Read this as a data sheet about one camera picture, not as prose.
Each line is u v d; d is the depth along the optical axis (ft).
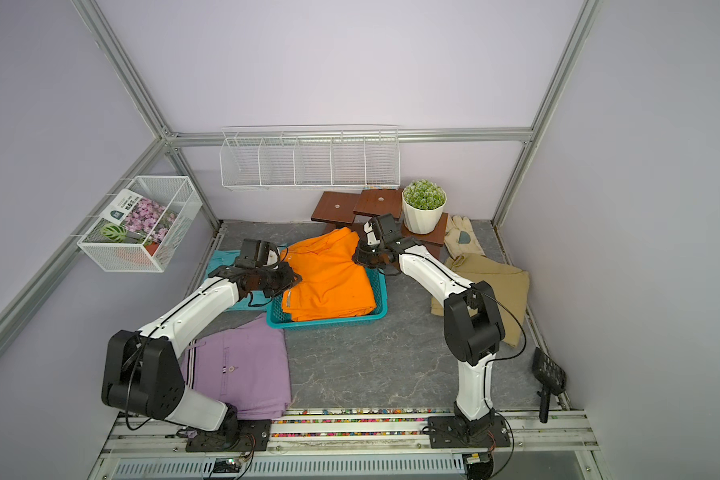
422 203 2.85
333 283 2.86
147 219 2.46
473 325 1.65
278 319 2.89
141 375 1.41
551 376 2.64
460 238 3.77
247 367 2.77
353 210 3.08
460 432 2.15
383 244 2.35
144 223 2.43
